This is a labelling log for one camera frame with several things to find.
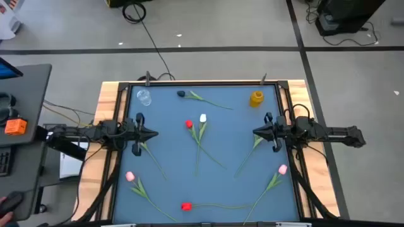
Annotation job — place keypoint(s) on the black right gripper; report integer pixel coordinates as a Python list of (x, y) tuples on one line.
[(277, 130)]

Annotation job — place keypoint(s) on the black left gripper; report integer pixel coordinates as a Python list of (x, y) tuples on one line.
[(134, 132)]

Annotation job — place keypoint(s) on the green stem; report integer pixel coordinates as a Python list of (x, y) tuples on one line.
[(144, 146)]

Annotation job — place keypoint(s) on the red artificial tulip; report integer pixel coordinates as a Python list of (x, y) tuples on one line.
[(188, 124), (186, 206)]

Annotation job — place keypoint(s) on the pink artificial tulip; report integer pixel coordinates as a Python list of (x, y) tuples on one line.
[(130, 176), (282, 169)]

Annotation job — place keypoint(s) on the black artificial tulip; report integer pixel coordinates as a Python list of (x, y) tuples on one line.
[(180, 93)]

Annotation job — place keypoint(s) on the white artificial tulip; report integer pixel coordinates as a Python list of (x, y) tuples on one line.
[(203, 118)]

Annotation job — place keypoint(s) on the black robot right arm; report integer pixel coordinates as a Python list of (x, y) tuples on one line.
[(334, 132)]

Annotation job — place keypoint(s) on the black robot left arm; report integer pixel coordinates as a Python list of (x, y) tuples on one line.
[(104, 130)]

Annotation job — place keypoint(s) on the yellow glass vase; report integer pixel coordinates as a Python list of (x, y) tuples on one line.
[(256, 99)]

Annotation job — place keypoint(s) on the clear glass vase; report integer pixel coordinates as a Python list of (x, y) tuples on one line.
[(144, 97)]

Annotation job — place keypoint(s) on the blue table mat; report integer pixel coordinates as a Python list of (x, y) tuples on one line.
[(221, 183)]

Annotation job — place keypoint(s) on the white panel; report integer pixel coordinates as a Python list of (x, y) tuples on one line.
[(71, 167)]

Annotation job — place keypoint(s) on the dark grey desk top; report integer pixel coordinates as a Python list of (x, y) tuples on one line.
[(31, 94)]

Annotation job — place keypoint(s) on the black desk caster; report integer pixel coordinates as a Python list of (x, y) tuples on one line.
[(43, 208)]

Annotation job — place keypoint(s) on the dark grey keyboard tray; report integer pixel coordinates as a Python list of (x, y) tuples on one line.
[(25, 176)]

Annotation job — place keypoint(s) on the orange box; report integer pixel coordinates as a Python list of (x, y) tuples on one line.
[(15, 126)]

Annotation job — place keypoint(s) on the black floor object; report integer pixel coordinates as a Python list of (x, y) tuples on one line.
[(116, 2)]

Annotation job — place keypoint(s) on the black equipment case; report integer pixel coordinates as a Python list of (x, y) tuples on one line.
[(347, 12)]

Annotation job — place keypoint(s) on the black headphones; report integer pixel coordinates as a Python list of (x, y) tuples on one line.
[(3, 115)]

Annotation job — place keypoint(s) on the black keyboard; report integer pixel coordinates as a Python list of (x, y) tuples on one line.
[(4, 162)]

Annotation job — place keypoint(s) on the black computer mouse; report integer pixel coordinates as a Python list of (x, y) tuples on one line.
[(12, 201)]

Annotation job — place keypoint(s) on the computer monitor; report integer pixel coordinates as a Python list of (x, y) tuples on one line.
[(8, 72)]

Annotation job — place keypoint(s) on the person's hand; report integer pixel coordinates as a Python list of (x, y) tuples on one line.
[(4, 219)]

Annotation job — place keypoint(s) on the small grey object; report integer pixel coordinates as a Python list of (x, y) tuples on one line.
[(397, 21)]

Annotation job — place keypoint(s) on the white box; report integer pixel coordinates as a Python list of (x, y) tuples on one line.
[(9, 25)]

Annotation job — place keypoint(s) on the black metal table frame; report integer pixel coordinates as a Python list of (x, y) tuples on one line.
[(205, 83)]

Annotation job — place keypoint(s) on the white metal bracket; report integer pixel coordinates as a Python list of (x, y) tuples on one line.
[(293, 224), (118, 225)]

